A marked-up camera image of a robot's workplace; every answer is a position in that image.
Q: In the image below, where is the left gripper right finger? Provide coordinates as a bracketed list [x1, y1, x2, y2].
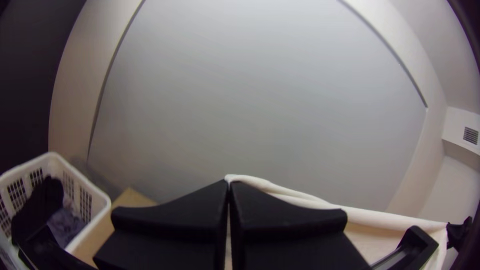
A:
[229, 181, 373, 270]

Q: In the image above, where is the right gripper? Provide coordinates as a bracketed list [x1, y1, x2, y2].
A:
[445, 215, 473, 251]

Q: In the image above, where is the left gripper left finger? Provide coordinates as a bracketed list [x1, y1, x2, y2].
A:
[92, 178, 230, 270]

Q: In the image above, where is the white printed t-shirt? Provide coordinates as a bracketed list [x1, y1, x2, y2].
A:
[223, 173, 451, 270]

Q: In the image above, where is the white laundry basket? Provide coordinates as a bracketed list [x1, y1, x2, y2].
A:
[0, 151, 113, 270]

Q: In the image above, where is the heap of clothes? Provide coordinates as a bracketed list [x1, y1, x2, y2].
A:
[10, 175, 88, 260]

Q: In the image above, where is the wall air vent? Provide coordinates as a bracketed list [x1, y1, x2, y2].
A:
[462, 126, 480, 146]

